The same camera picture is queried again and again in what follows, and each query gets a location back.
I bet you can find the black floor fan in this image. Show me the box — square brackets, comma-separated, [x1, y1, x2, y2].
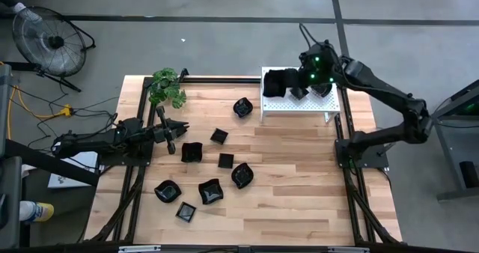
[10, 5, 97, 94]

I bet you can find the white perforated metal shelf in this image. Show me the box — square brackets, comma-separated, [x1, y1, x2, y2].
[260, 66, 341, 124]

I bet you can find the black computer with green lights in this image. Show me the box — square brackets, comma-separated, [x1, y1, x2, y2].
[458, 95, 479, 118]

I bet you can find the green artificial plant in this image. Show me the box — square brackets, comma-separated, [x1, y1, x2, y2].
[148, 67, 188, 110]

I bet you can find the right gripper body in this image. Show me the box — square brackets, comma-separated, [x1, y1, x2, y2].
[298, 40, 344, 88]

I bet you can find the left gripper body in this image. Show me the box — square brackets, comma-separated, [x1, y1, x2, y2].
[151, 106, 177, 156]

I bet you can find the silver metal bracket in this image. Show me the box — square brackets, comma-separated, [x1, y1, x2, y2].
[327, 246, 370, 253]
[118, 245, 162, 253]

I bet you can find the black metal beam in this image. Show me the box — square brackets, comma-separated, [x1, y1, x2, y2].
[0, 138, 100, 186]

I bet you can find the yellow extension cord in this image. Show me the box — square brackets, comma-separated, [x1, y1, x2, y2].
[5, 60, 75, 141]

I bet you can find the white cardboard box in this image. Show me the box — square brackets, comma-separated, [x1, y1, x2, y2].
[47, 150, 100, 189]

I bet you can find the grey metal stand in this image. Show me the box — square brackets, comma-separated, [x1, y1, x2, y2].
[430, 79, 479, 202]

